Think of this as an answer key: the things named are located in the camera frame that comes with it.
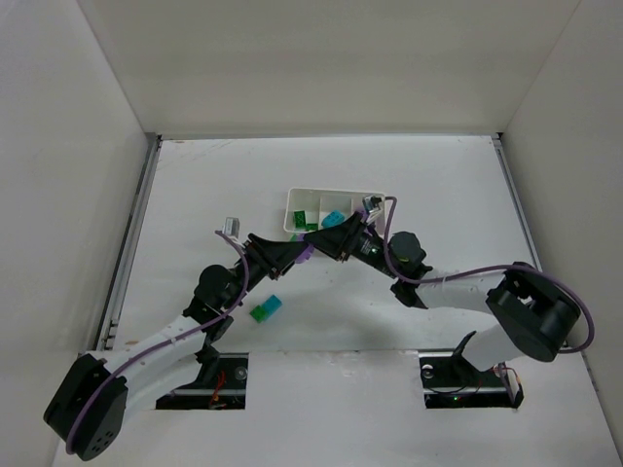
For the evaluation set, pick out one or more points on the white three-compartment container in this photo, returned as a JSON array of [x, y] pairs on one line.
[[319, 203]]

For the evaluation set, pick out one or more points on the green teal lego stack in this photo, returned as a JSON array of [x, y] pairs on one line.
[[266, 309]]

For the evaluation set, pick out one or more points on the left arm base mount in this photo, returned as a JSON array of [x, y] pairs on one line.
[[220, 384]]

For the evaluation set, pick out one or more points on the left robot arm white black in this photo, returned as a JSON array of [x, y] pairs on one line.
[[88, 409]]

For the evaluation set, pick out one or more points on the teal rounded printed lego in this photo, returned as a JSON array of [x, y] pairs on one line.
[[332, 219]]

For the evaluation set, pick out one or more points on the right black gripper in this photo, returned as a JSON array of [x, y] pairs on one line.
[[351, 243]]

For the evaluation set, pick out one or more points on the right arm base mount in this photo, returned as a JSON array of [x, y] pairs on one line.
[[450, 382]]

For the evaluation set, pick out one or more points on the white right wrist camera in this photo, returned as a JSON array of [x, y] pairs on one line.
[[373, 207]]

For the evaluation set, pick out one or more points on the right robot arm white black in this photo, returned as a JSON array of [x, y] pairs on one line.
[[533, 315]]

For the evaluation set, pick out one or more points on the purple square lego brick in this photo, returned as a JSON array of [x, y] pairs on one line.
[[362, 213]]

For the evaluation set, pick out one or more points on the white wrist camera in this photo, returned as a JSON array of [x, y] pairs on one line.
[[373, 207], [231, 227]]

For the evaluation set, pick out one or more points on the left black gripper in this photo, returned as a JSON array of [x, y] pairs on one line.
[[260, 259]]

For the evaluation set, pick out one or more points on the left aluminium rail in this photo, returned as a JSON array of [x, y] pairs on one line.
[[109, 318]]

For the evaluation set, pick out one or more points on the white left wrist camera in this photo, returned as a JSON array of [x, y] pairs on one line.
[[231, 227]]

